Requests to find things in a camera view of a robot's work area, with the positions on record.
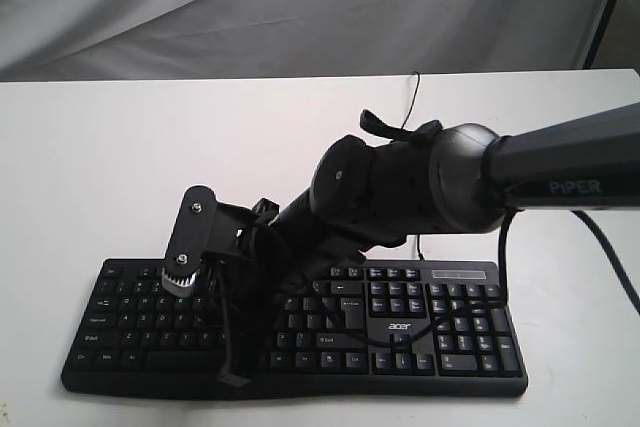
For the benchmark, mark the black acer keyboard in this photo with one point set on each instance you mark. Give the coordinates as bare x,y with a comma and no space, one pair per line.
387,327

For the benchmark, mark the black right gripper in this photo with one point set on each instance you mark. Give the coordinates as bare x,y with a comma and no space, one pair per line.
285,250

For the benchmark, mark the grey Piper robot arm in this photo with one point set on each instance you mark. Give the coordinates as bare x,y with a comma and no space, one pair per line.
433,180

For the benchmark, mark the grey backdrop cloth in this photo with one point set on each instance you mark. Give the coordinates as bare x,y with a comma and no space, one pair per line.
44,40

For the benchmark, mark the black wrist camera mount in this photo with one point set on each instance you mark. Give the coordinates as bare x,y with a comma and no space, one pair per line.
207,235

